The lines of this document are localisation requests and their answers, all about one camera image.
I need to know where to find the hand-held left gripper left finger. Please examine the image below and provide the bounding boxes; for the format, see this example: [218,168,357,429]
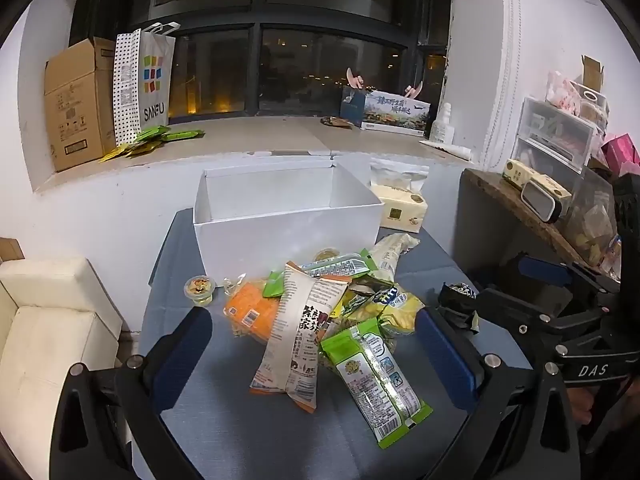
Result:
[49,305,213,480]

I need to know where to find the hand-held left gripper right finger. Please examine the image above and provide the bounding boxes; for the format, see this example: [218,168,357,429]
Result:
[415,305,583,480]

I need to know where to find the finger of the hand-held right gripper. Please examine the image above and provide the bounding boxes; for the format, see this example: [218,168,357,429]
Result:
[516,253,622,295]
[474,287,617,347]

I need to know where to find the long green snack packet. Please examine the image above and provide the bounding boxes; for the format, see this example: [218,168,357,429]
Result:
[320,317,433,450]

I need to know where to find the yellow snack packet blue logo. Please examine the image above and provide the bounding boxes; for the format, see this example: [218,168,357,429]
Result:
[345,282,426,338]

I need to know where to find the orange snack packet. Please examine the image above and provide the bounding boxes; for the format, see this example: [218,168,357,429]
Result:
[222,274,283,343]

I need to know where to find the small green snack packet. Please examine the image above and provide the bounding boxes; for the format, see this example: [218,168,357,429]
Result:
[262,270,286,301]

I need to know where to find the beige snack packet black characters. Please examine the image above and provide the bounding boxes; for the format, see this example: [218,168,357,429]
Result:
[249,260,348,413]

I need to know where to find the green snack packet dark picture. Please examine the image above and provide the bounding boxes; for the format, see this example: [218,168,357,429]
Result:
[345,275,396,306]

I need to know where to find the cream white snack packet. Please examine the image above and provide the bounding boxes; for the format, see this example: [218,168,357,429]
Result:
[367,232,421,286]

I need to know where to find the green silver snack packet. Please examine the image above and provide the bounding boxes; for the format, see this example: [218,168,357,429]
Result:
[295,250,383,278]

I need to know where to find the white cardboard box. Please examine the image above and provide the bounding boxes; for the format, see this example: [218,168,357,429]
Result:
[192,152,385,288]

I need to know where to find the person's right hand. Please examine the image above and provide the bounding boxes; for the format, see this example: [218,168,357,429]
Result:
[566,380,627,429]

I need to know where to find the clear plastic container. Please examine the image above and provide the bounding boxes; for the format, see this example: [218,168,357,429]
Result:
[565,165,621,266]

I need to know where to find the white oval gadget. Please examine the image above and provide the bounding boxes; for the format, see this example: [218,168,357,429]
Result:
[520,182,562,224]

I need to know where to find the dark side table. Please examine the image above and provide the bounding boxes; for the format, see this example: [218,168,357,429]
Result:
[457,167,621,291]

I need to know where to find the cream rectangular box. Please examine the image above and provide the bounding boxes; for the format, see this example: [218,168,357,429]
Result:
[502,158,573,211]

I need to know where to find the cream leather sofa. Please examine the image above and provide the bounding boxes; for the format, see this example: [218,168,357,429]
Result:
[0,257,123,441]

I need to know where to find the clear plastic drawer unit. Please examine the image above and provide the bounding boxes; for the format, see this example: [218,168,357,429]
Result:
[512,95,601,176]

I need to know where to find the pink box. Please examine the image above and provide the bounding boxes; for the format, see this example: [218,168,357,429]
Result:
[600,132,640,171]

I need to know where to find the cream tissue pack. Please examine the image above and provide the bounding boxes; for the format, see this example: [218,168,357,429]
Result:
[370,157,430,233]

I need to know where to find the white flat card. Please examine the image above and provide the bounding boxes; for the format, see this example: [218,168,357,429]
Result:
[419,139,473,161]

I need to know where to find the white plastic bottle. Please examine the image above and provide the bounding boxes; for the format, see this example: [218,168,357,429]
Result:
[429,102,456,143]

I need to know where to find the pink patterned packets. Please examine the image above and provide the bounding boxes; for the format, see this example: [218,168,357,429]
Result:
[545,71,583,111]

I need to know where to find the small open cardboard box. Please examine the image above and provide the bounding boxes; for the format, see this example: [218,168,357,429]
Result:
[581,55,606,91]

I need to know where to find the pile of green sachets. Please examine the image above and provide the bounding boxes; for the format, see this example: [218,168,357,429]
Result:
[97,125,206,163]

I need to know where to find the landscape printed tissue box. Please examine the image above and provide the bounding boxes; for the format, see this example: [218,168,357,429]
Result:
[340,85,432,136]

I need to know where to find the white dotted shopping bag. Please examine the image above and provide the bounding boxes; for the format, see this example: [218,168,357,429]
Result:
[112,21,177,145]

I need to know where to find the brown cardboard box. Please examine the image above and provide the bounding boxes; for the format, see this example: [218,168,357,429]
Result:
[44,36,121,173]

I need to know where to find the dark framed window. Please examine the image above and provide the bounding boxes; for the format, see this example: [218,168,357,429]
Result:
[70,0,451,126]

